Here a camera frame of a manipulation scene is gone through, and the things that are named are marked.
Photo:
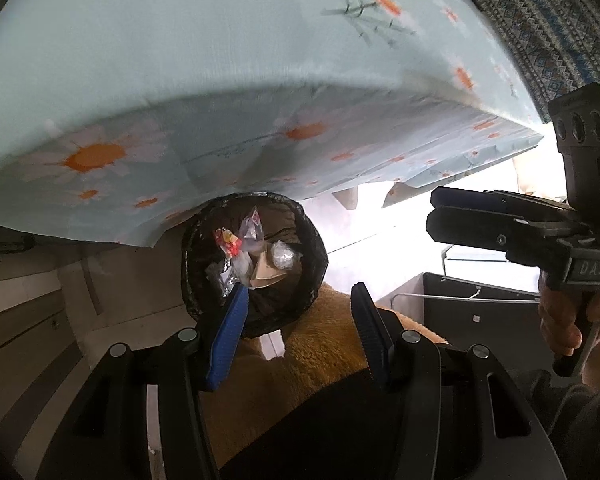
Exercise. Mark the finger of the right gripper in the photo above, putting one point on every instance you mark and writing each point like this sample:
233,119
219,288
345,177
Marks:
522,241
454,204

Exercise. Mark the patterned blue curtain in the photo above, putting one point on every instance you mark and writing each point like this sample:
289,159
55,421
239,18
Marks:
555,43

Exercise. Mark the black trash bin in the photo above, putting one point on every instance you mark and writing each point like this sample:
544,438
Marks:
276,298

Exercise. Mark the red orange snack wrapper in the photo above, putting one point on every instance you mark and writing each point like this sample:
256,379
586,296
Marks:
228,242

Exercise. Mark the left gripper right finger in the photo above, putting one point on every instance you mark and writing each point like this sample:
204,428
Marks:
380,333

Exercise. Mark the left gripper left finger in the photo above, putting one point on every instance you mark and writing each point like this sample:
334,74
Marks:
227,336

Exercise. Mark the person's right hand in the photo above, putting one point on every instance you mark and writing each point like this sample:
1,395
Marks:
558,313

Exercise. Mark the daisy print blue tablecloth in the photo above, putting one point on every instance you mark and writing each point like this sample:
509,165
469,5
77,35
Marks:
118,116

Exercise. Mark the silver foil wrapper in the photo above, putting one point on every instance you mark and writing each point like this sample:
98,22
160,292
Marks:
251,227

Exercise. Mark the dark storage box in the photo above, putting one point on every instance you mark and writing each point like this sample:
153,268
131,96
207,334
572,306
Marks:
466,313

